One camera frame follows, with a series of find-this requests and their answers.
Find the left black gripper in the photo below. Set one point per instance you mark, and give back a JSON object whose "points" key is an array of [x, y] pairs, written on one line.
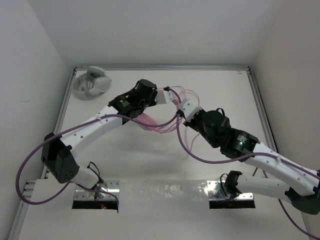
{"points": [[153, 95]]}

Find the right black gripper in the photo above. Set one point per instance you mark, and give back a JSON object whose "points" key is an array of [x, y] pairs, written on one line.
{"points": [[190, 123]]}

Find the pink headphones with cable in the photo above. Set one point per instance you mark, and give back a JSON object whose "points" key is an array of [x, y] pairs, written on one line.
{"points": [[170, 126]]}

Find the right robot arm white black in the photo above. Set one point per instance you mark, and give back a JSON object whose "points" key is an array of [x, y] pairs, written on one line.
{"points": [[292, 183]]}

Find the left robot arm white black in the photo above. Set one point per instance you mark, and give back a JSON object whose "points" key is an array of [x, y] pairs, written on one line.
{"points": [[60, 150]]}

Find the white grey headphones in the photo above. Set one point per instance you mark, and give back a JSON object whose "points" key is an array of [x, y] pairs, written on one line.
{"points": [[91, 84]]}

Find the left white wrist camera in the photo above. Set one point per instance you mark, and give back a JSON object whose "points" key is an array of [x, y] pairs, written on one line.
{"points": [[166, 95]]}

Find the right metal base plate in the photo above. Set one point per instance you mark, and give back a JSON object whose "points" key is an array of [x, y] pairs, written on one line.
{"points": [[215, 193]]}

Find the metal base plate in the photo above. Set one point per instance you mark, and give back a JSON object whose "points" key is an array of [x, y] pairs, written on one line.
{"points": [[106, 191], [215, 193]]}

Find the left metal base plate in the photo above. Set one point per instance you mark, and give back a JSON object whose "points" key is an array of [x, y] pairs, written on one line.
{"points": [[106, 191]]}

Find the aluminium table frame rail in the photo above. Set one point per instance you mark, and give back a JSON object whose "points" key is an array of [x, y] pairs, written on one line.
{"points": [[162, 190]]}

